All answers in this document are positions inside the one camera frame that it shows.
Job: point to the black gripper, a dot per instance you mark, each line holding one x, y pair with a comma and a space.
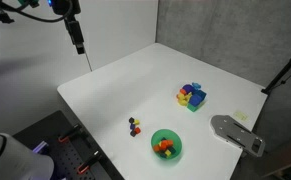
75, 33

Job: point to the small yellow block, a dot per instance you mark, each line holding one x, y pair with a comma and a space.
136, 122

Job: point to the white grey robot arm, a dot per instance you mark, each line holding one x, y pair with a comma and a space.
17, 162

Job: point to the red block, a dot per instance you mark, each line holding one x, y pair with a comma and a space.
137, 130

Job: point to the large blue block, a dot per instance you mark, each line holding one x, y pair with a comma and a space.
195, 100

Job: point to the green round tray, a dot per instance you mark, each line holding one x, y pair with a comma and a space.
176, 149

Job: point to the orange blocks in tray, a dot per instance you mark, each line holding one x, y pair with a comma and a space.
163, 145

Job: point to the yellow block in tray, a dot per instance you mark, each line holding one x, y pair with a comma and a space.
167, 153

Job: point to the black orange clamp rear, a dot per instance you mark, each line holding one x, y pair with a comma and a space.
66, 136

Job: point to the black orange clamp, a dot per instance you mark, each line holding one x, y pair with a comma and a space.
89, 162
66, 136

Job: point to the purple toy piece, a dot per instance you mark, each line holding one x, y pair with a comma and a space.
188, 88

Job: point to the black perforated base board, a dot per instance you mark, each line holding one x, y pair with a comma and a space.
67, 156

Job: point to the yellow toy pieces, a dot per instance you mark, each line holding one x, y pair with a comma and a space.
183, 99

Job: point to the light blue toy piece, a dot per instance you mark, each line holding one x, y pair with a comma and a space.
196, 85

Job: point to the black orange clamp front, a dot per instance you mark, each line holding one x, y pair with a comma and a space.
89, 162

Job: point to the grey metal mounting plate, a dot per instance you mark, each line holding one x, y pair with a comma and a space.
230, 130

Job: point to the yellow sticker on table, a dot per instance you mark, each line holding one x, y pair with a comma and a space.
240, 115

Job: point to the black tripod pole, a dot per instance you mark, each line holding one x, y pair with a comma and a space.
267, 90

